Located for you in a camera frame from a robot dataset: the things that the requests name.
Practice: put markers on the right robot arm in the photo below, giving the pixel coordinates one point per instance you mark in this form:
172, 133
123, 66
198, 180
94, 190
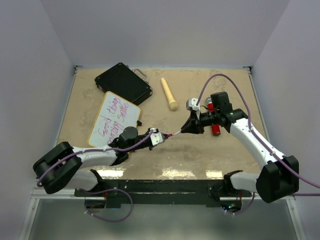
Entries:
277, 178

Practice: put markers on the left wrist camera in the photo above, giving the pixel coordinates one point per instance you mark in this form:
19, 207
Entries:
155, 137

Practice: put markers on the black hard case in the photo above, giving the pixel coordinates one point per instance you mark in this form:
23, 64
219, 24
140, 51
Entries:
124, 82

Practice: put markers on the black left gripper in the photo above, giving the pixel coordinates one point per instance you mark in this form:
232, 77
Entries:
150, 147

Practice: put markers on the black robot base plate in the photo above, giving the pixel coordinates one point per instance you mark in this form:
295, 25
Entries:
113, 193

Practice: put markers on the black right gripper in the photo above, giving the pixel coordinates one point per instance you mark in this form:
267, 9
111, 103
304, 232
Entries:
191, 126

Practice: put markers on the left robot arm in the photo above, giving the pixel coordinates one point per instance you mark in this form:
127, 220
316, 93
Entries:
66, 166

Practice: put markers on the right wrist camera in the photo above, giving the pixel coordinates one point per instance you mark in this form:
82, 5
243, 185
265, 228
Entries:
193, 106

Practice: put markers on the yellow framed whiteboard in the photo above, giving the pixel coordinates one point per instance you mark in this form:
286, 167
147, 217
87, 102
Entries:
114, 115

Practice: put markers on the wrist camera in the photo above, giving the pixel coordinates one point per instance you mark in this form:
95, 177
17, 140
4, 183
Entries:
193, 106
155, 137

